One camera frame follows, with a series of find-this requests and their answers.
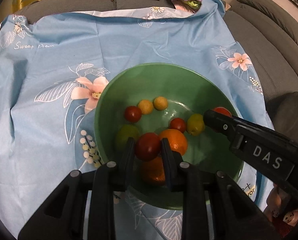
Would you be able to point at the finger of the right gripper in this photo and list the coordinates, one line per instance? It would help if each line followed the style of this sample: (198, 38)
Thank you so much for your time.
(221, 123)

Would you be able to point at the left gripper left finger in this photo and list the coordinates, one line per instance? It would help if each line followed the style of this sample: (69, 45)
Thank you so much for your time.
(61, 215)

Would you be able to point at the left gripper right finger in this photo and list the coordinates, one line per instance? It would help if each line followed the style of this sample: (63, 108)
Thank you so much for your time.
(214, 206)

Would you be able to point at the red tomato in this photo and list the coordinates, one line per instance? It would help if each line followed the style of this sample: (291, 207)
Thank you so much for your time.
(222, 110)
(132, 114)
(179, 124)
(147, 147)

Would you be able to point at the yellow-green fruit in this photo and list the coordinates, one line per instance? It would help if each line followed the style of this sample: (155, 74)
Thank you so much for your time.
(195, 124)

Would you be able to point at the large orange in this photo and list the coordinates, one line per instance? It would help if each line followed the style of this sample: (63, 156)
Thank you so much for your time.
(177, 141)

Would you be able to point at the tan longan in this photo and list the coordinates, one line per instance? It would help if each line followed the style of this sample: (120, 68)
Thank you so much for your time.
(160, 103)
(145, 106)

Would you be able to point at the small orange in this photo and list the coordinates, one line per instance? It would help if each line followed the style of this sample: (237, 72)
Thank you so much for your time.
(152, 171)

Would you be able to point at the green bowl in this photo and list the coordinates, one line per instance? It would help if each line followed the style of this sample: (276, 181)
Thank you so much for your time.
(187, 93)

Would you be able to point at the green round fruit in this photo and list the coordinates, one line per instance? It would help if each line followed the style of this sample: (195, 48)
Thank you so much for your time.
(125, 132)

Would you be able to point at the blue floral cloth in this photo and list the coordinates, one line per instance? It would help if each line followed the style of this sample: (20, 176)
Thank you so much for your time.
(49, 67)

